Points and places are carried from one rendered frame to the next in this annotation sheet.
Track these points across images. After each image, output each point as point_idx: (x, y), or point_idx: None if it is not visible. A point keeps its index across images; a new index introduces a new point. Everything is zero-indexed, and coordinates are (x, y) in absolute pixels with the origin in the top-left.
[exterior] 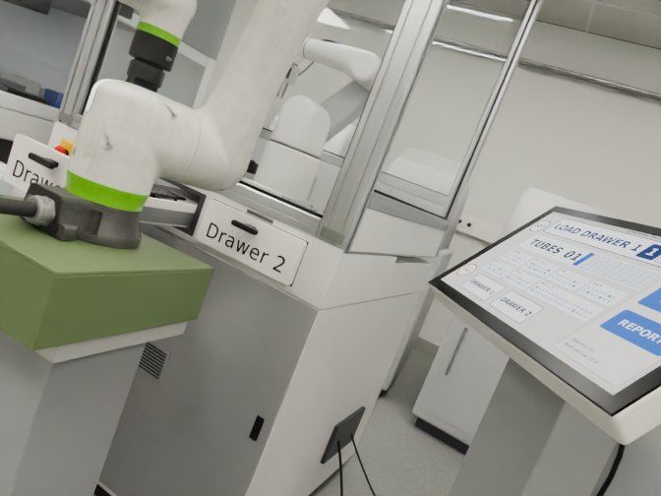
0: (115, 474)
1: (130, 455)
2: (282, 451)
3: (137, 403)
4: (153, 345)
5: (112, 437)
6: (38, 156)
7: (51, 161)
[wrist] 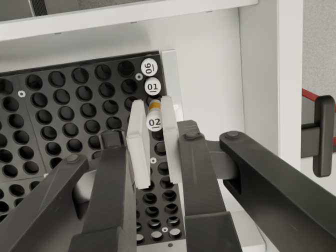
0: (76, 10)
1: (68, 0)
2: None
3: (57, 12)
4: (35, 15)
5: None
6: (332, 143)
7: (326, 110)
